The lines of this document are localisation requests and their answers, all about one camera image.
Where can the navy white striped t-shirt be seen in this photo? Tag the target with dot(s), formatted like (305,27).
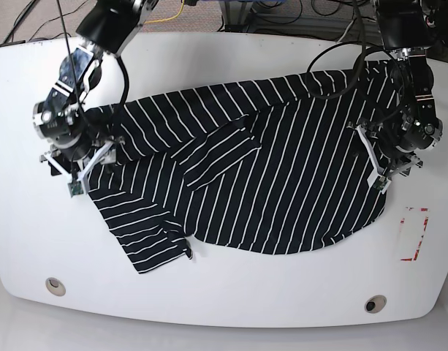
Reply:
(256,165)

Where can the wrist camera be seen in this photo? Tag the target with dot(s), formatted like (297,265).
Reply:
(378,182)
(75,188)

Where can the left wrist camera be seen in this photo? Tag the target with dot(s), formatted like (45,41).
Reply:
(378,182)

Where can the table cable grommet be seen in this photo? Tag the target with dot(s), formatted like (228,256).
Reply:
(375,304)
(55,287)

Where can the red tape rectangle marking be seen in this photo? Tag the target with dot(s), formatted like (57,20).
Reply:
(413,226)

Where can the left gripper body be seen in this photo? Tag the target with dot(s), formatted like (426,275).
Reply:
(398,161)

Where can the left table cable grommet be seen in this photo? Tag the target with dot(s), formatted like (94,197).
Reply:
(55,287)

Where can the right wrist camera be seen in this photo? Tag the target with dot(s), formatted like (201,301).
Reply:
(75,188)

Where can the right table cable grommet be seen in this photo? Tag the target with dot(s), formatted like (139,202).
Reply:
(375,304)

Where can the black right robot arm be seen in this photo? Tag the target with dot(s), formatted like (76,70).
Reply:
(106,29)

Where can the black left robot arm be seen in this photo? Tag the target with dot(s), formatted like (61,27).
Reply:
(392,138)

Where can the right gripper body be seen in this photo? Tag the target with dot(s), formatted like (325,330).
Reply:
(82,155)

